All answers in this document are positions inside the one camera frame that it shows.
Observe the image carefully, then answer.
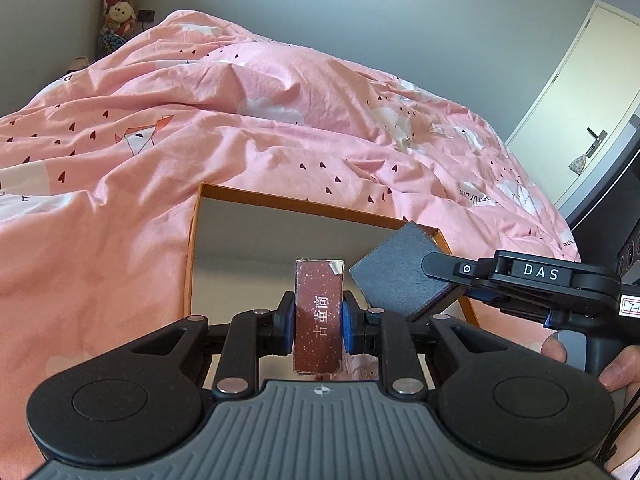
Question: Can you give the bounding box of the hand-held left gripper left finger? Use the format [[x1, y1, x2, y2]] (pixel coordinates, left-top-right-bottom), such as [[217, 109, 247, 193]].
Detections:
[[107, 291, 296, 395]]

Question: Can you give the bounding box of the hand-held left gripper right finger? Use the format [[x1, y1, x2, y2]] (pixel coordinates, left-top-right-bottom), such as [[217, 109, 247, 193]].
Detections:
[[341, 292, 521, 395]]

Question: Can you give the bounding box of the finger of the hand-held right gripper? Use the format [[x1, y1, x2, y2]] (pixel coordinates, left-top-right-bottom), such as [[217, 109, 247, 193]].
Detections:
[[421, 252, 497, 283], [467, 285, 551, 330]]

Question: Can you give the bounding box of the white door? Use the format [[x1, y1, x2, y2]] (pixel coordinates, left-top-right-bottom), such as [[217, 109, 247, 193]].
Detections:
[[505, 2, 640, 207]]

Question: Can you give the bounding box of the blue plush toy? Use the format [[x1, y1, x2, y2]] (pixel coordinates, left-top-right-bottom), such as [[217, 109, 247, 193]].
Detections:
[[96, 29, 132, 60]]

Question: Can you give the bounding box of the red and cream plush toy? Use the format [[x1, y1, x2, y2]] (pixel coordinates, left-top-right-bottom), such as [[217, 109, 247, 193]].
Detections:
[[103, 0, 139, 36]]

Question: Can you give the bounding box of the pink printed blanket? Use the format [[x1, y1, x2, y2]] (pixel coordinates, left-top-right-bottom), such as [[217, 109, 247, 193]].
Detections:
[[0, 9, 582, 471]]

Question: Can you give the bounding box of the dark cabinet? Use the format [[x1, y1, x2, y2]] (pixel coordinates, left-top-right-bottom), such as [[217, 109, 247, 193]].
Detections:
[[569, 147, 640, 287]]

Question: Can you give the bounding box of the orange cardboard box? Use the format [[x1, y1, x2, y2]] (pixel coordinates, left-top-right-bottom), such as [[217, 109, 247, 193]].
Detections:
[[182, 182, 482, 328]]

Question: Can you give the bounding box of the metal door handle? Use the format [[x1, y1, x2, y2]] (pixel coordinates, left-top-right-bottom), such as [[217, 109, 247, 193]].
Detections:
[[586, 127, 609, 159]]

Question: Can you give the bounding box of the person's right hand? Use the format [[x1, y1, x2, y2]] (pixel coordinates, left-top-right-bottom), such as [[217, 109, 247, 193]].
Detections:
[[541, 332, 640, 406]]

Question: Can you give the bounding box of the maroon speckled small box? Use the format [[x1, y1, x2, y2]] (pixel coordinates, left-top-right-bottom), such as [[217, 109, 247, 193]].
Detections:
[[291, 258, 346, 376]]

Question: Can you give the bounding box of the dark grey square box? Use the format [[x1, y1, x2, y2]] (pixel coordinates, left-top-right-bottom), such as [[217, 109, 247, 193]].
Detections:
[[348, 220, 463, 325]]

